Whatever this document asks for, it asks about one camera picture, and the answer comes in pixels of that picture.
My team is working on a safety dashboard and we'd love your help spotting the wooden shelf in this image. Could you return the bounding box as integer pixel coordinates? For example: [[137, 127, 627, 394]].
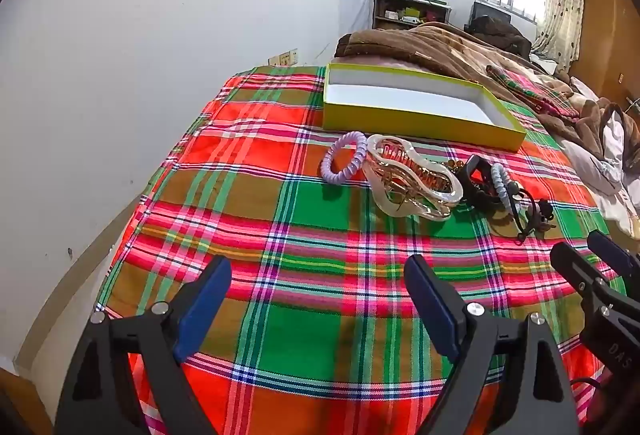
[[371, 0, 453, 30]]

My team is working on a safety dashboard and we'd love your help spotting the wall socket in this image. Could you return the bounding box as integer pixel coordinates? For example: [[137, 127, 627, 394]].
[[267, 48, 299, 67]]

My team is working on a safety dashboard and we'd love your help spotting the white clothing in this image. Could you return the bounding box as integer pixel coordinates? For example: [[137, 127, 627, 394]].
[[555, 115, 640, 236]]

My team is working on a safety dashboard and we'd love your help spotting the purple spiral hair tie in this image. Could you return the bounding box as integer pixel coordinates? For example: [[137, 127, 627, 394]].
[[320, 131, 371, 185]]

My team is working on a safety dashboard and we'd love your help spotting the wooden wardrobe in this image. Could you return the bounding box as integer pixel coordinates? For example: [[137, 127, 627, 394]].
[[570, 0, 640, 106]]

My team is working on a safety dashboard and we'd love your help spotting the folded plaid cloth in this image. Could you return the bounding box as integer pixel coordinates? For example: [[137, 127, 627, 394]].
[[486, 64, 581, 118]]

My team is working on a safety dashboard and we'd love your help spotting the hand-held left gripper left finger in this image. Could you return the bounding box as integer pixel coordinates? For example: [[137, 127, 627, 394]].
[[52, 256, 233, 435]]

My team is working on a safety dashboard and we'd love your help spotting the clear hair claw clip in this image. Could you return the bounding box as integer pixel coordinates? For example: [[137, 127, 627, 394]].
[[362, 134, 465, 221]]

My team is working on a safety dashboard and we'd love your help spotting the thin black beaded hair tie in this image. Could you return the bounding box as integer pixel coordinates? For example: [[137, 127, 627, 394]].
[[507, 182, 557, 243]]

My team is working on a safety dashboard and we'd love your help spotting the black monitor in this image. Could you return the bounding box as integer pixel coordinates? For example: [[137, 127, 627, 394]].
[[470, 1, 512, 28]]

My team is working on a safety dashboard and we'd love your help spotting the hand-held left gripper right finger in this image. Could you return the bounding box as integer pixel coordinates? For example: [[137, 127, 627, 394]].
[[403, 255, 583, 435]]

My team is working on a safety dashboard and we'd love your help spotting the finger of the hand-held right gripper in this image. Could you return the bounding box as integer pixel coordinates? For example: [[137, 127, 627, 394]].
[[586, 230, 640, 286], [550, 241, 626, 316]]

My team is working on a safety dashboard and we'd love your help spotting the plaid bed sheet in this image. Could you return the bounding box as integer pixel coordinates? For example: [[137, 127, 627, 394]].
[[95, 65, 628, 435]]

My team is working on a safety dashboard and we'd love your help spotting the brown fleece blanket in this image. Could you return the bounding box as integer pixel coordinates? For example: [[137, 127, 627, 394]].
[[334, 22, 601, 156]]

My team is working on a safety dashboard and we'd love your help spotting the light blue spiral hair tie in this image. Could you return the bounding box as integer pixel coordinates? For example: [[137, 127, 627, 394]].
[[490, 162, 516, 216]]

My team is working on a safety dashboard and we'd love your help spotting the black knotted hair tie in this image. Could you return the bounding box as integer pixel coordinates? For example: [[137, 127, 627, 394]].
[[450, 154, 507, 217]]

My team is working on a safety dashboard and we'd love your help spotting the patterned curtain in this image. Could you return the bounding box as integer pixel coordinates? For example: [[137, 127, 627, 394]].
[[531, 0, 586, 75]]

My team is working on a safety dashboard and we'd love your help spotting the dark jacket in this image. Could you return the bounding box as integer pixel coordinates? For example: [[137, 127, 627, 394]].
[[465, 15, 532, 57]]

